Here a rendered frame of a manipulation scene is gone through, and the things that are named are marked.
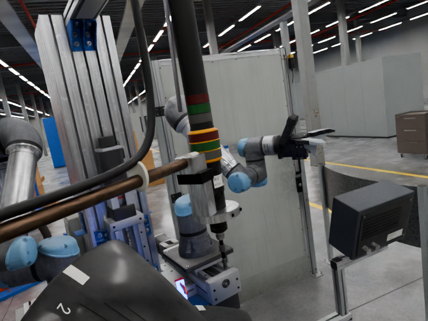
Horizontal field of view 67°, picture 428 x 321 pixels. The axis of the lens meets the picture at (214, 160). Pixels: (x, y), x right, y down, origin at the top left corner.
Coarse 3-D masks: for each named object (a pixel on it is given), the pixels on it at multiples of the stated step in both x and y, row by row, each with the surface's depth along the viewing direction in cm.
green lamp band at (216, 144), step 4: (216, 140) 44; (192, 144) 44; (196, 144) 44; (200, 144) 43; (204, 144) 43; (208, 144) 43; (212, 144) 44; (216, 144) 44; (192, 148) 44; (196, 148) 44; (200, 148) 43; (204, 148) 43; (208, 148) 43; (212, 148) 44; (216, 148) 44
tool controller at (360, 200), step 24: (360, 192) 109; (384, 192) 108; (408, 192) 107; (336, 216) 107; (360, 216) 99; (384, 216) 104; (408, 216) 111; (336, 240) 110; (360, 240) 103; (384, 240) 109
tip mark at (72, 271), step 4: (68, 268) 43; (72, 268) 43; (76, 268) 44; (64, 272) 42; (68, 272) 42; (72, 272) 43; (76, 272) 43; (80, 272) 43; (72, 276) 42; (76, 276) 43; (80, 276) 43; (84, 276) 43; (88, 276) 43; (76, 280) 42; (80, 280) 42; (84, 280) 43
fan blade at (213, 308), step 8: (200, 312) 71; (208, 312) 71; (216, 312) 72; (224, 312) 72; (232, 312) 73; (240, 312) 74; (208, 320) 67; (216, 320) 67; (224, 320) 67; (232, 320) 67; (240, 320) 68; (248, 320) 68
